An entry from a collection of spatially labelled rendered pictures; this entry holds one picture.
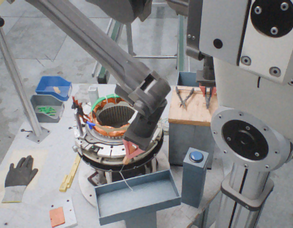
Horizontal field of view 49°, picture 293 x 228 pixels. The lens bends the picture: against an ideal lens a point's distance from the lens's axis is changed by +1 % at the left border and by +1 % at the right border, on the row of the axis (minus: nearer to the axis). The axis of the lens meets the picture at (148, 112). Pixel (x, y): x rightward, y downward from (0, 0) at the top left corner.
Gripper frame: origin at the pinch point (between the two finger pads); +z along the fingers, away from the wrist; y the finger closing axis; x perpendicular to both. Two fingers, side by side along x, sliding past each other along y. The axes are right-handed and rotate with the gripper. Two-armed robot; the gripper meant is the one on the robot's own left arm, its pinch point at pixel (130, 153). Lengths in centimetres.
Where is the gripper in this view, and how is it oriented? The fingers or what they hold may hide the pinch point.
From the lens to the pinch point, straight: 87.9
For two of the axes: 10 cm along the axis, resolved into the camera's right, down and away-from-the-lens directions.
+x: 8.9, 4.6, -0.6
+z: -3.5, 7.4, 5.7
